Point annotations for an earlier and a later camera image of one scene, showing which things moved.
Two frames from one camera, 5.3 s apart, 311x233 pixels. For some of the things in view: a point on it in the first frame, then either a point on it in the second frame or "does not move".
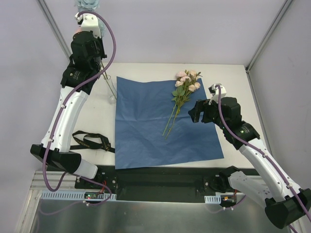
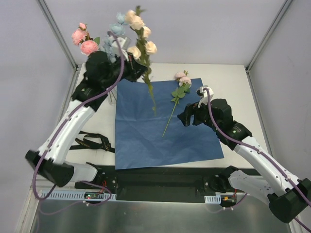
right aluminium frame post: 269,34 does not move
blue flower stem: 89,5 -> 116,28
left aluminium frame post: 54,27 does not move
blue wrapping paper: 143,110 does not move
